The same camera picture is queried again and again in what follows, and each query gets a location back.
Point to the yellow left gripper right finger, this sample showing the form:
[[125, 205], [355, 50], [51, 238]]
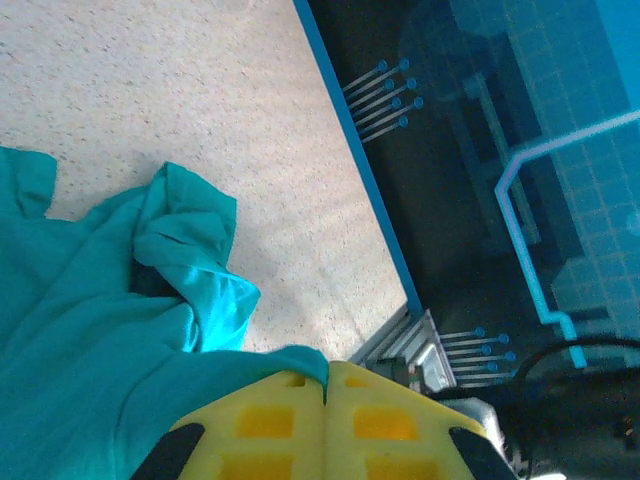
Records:
[[390, 445]]

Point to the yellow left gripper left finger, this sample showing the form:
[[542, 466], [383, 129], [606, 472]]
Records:
[[260, 450]]

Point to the teal t-shirt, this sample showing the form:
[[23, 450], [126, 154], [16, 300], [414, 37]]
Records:
[[90, 325]]

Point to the blue table edge strip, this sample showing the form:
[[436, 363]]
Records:
[[360, 165]]

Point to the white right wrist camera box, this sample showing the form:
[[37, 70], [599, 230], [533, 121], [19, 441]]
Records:
[[475, 415]]

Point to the aluminium frame bracket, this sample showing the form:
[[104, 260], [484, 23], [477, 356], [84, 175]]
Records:
[[425, 345]]

